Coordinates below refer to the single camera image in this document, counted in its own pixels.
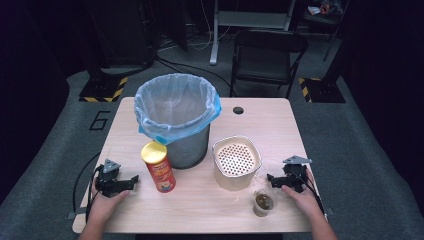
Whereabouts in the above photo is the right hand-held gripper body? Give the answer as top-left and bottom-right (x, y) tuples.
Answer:
(281, 154), (314, 194)

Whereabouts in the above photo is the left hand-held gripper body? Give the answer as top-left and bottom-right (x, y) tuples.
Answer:
(94, 158), (132, 198)

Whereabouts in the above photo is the clear plastic cup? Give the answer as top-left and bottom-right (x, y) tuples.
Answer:
(252, 187), (278, 218)

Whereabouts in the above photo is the red chips can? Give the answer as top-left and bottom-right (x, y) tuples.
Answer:
(140, 140), (177, 194)

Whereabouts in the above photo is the beige plastic container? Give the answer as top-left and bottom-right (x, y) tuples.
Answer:
(212, 134), (263, 192)

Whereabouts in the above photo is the grey metal mesh bin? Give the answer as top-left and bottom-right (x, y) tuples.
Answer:
(165, 123), (212, 170)

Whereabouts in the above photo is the person's left hand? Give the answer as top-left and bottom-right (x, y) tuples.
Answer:
(88, 181), (130, 224)

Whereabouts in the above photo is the person's right hand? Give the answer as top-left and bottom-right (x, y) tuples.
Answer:
(281, 169), (323, 219)

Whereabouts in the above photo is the blue plastic bin bag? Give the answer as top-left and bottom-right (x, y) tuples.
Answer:
(133, 72), (223, 146)

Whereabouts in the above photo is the striped black stand base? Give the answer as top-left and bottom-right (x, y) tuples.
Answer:
(78, 76), (129, 104)
(298, 76), (347, 104)

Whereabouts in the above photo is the black folding chair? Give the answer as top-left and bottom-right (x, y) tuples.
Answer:
(229, 28), (310, 100)

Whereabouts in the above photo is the black cabinet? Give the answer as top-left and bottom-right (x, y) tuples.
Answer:
(82, 0), (158, 70)

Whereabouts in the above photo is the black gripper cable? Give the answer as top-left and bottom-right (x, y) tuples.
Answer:
(290, 170), (327, 216)
(72, 151), (103, 224)

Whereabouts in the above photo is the black floor cable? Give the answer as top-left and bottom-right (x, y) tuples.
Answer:
(155, 55), (236, 96)

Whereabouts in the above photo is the white floor cable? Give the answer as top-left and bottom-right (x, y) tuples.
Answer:
(159, 0), (232, 52)

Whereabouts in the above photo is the white desk frame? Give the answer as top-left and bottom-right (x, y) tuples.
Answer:
(208, 0), (297, 66)

